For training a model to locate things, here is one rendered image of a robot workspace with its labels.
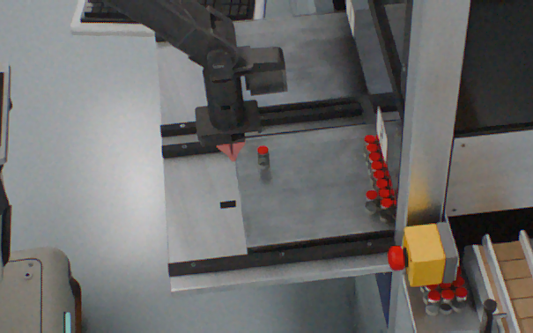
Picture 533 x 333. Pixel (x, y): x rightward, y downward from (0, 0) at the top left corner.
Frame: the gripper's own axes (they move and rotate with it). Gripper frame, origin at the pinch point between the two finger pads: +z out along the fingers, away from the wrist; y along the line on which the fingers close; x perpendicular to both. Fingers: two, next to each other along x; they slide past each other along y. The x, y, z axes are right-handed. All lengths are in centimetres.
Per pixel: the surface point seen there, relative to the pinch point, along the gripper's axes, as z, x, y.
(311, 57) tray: 21, 44, 18
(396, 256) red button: 7.4, -19.4, 23.9
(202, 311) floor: 108, 42, -15
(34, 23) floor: 109, 173, -66
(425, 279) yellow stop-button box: 11.0, -22.1, 28.3
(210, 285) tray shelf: 20.1, -11.5, -6.7
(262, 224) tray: 20.2, 0.6, 3.7
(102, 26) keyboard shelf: 28, 70, -27
